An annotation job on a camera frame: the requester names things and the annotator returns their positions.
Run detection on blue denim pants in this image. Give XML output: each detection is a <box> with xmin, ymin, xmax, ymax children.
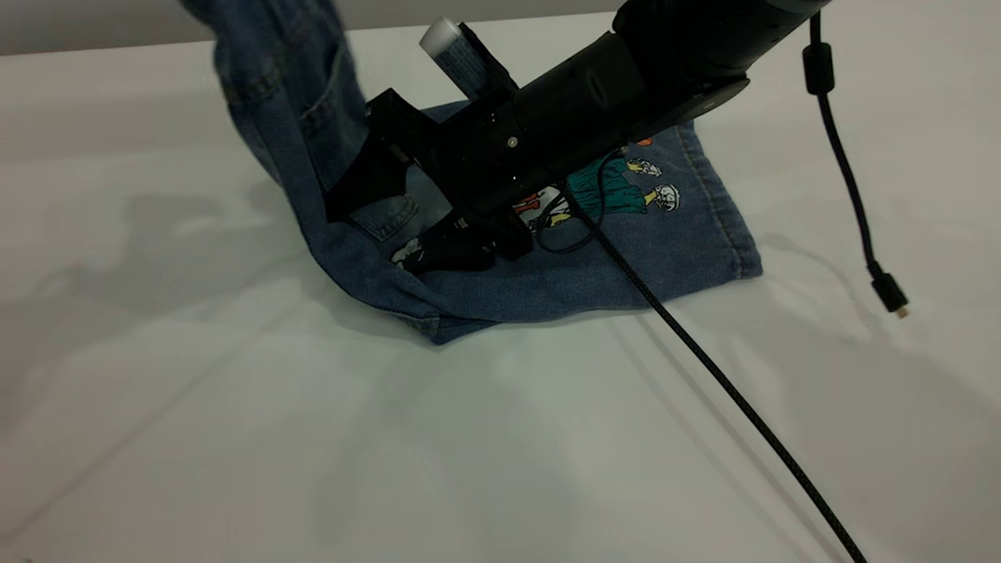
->
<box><xmin>181</xmin><ymin>0</ymin><xmax>763</xmax><ymax>346</ymax></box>

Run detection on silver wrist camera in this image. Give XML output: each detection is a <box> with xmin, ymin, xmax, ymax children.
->
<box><xmin>420</xmin><ymin>17</ymin><xmax>518</xmax><ymax>101</ymax></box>

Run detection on thin black cable loop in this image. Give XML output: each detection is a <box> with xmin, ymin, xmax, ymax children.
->
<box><xmin>536</xmin><ymin>149</ymin><xmax>622</xmax><ymax>255</ymax></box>

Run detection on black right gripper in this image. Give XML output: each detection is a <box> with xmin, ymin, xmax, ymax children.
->
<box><xmin>325</xmin><ymin>31</ymin><xmax>654</xmax><ymax>274</ymax></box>

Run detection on black braided cable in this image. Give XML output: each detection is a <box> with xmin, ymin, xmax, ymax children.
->
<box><xmin>559</xmin><ymin>184</ymin><xmax>869</xmax><ymax>563</ymax></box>

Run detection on black cable with USB plug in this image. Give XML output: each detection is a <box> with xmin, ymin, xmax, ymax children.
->
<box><xmin>802</xmin><ymin>12</ymin><xmax>910</xmax><ymax>320</ymax></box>

